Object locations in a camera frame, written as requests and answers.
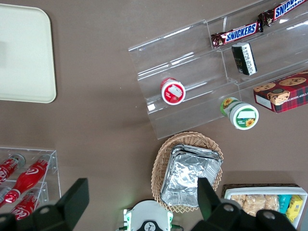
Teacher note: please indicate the light wicker oval basket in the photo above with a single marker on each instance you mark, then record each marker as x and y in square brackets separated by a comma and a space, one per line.
[163, 149]

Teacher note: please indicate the clear acrylic stepped shelf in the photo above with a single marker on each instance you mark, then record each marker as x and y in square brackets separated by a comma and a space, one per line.
[187, 48]

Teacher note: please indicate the teal snack packet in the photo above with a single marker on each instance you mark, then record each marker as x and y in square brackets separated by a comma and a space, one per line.
[284, 202]

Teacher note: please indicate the yellow snack packet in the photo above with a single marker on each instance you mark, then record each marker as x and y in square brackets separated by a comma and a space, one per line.
[295, 207]

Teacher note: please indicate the small black packaged box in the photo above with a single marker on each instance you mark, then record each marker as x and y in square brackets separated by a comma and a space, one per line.
[243, 59]

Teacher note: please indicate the red Coca-Cola bottle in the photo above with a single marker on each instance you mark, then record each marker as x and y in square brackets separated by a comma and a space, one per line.
[24, 207]
[29, 178]
[3, 193]
[7, 169]

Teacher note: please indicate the red tartan cookie box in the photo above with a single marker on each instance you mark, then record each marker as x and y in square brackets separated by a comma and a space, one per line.
[284, 93]

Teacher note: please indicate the cream plastic serving tray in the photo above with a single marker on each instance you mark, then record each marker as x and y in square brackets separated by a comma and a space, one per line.
[24, 60]

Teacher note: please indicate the green sunflower lidded jar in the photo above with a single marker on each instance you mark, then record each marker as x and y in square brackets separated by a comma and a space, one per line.
[243, 116]

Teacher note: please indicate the clear acrylic bottle rack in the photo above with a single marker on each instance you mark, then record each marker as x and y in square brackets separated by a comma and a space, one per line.
[54, 168]

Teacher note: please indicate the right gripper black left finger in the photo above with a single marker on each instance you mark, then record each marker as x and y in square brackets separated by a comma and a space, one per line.
[72, 202]

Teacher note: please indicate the red strawberry lidded jar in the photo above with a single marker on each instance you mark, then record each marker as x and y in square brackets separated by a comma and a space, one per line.
[173, 92]

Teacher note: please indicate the white rectangular snack tray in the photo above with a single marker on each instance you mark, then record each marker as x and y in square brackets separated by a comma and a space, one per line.
[264, 191]

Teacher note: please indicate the Snickers chocolate bar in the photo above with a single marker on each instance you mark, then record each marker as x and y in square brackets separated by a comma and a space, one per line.
[284, 9]
[240, 32]

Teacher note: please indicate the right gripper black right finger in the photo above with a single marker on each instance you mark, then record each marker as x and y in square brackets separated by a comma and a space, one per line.
[208, 199]

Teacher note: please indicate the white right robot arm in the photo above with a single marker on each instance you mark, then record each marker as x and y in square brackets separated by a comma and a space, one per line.
[149, 213]

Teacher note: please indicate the clear-wrapped rice cracker packet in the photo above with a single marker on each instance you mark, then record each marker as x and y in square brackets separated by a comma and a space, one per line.
[272, 202]
[253, 203]
[238, 199]

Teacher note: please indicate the stacked aluminium foil trays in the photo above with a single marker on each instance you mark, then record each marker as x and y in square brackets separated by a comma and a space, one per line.
[185, 173]

